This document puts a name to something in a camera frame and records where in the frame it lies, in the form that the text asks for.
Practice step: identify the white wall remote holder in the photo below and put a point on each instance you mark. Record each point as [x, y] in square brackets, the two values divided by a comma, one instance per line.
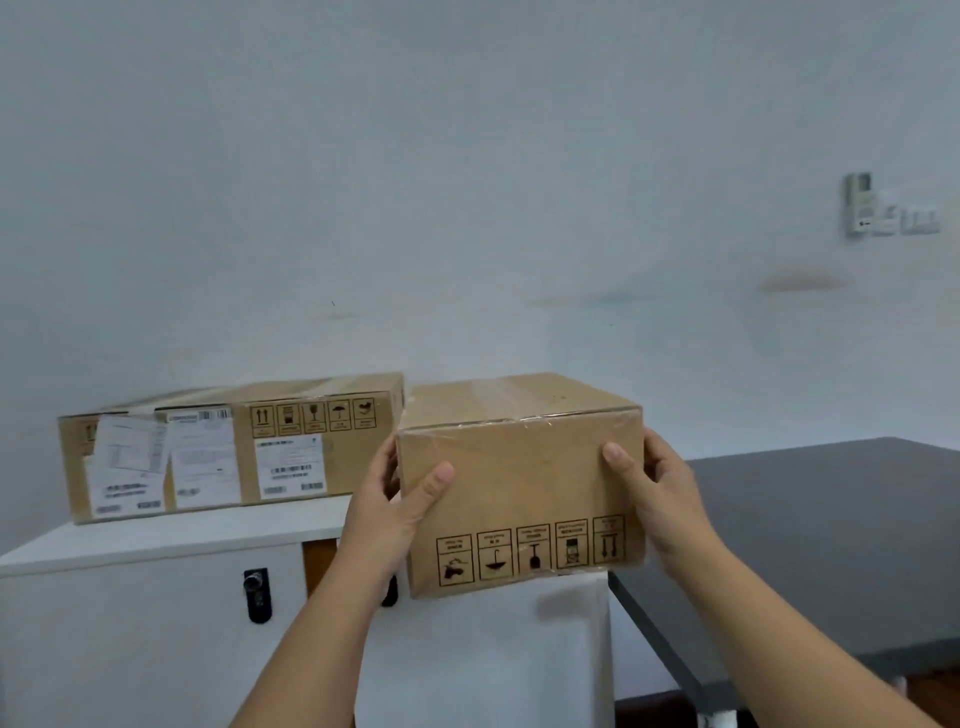
[860, 202]

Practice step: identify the black cabinet lock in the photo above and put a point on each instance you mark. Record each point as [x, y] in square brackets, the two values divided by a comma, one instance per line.
[257, 596]
[390, 594]

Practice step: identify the white cabinet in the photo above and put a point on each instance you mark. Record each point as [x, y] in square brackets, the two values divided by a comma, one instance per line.
[150, 645]

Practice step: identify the wide white wall switch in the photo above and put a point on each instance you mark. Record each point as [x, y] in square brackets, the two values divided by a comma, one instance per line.
[920, 220]

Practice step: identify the person's right hand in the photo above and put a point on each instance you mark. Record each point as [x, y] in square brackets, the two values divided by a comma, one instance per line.
[675, 517]

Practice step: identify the person's right forearm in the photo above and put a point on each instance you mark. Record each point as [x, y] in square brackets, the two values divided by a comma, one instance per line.
[787, 660]

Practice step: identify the small white wall switch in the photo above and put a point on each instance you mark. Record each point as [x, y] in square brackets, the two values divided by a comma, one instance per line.
[886, 217]

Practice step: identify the person's left hand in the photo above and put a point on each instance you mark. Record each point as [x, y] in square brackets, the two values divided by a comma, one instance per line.
[375, 525]

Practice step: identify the cardboard box many labels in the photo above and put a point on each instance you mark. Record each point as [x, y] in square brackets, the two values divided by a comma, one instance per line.
[337, 465]

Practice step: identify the person's left forearm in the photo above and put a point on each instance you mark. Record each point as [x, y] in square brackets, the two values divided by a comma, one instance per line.
[315, 660]

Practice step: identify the cardboard box with handwritten marks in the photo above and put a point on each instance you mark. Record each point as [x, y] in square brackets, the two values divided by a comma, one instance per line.
[517, 487]

